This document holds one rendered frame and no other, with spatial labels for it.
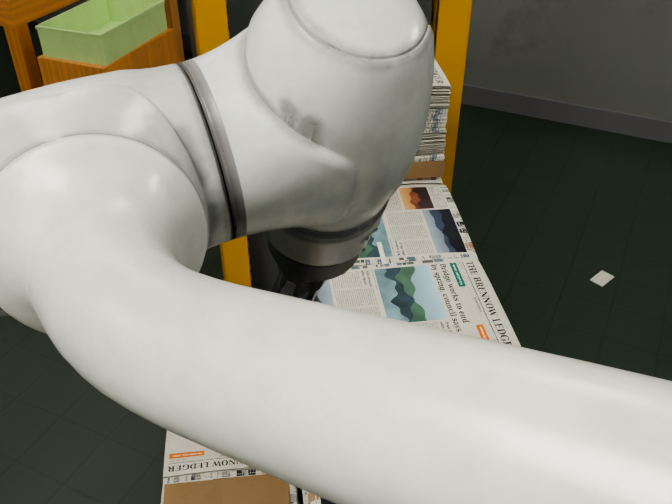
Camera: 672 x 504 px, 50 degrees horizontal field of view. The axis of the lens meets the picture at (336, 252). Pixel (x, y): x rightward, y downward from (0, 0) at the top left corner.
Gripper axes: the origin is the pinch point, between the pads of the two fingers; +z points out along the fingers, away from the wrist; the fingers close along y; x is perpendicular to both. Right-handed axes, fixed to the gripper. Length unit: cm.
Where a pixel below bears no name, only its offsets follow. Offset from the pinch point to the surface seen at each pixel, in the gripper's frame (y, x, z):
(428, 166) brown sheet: 70, 1, 66
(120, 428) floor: 1, 58, 180
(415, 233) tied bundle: 49, -4, 60
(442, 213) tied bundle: 58, -7, 63
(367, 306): 26, -3, 50
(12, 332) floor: 15, 122, 207
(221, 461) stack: -3, 12, 96
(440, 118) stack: 75, 3, 56
